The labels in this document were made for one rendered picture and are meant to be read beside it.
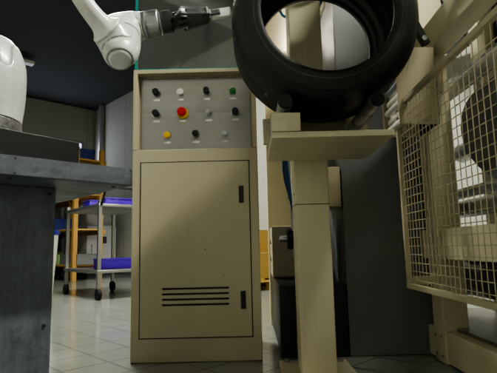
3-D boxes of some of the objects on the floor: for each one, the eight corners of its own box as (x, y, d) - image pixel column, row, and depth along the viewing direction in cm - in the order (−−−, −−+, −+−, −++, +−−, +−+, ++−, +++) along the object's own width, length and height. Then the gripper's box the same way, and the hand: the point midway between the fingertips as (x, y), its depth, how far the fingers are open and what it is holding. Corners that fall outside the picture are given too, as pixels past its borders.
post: (296, 367, 171) (276, -197, 205) (331, 366, 171) (305, -198, 205) (300, 377, 158) (278, -227, 192) (338, 376, 158) (308, -228, 192)
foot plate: (279, 363, 178) (279, 357, 178) (345, 361, 178) (345, 355, 178) (283, 382, 151) (283, 376, 152) (362, 381, 151) (362, 374, 152)
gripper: (155, 1, 143) (228, -10, 144) (163, 22, 156) (230, 11, 157) (158, 23, 142) (231, 12, 143) (166, 41, 155) (233, 31, 156)
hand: (220, 13), depth 150 cm, fingers closed
